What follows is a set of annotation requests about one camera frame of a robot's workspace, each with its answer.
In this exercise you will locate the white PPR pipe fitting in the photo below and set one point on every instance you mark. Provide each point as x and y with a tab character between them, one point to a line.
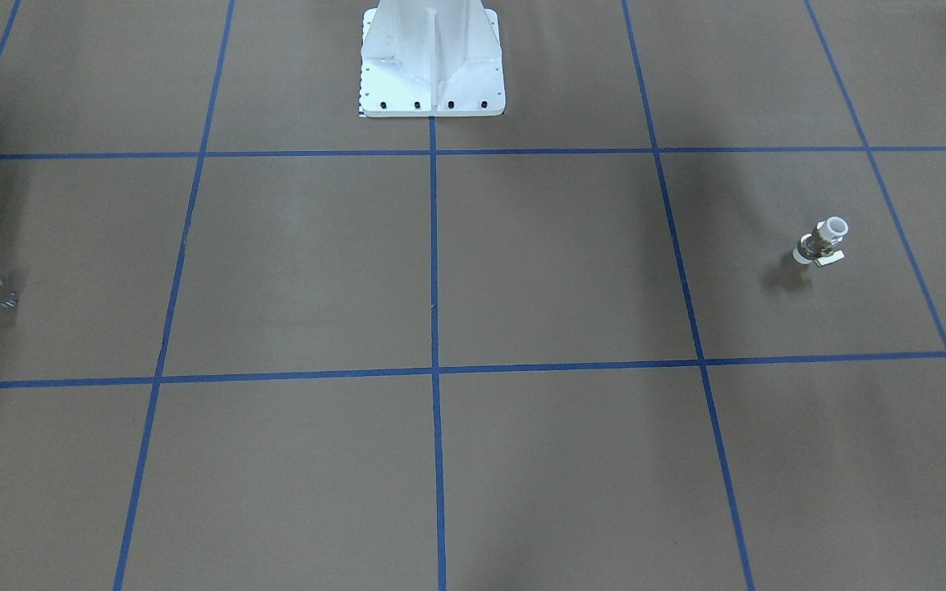
821	247

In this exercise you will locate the white metal robot base mount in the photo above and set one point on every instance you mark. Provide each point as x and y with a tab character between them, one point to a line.
431	59

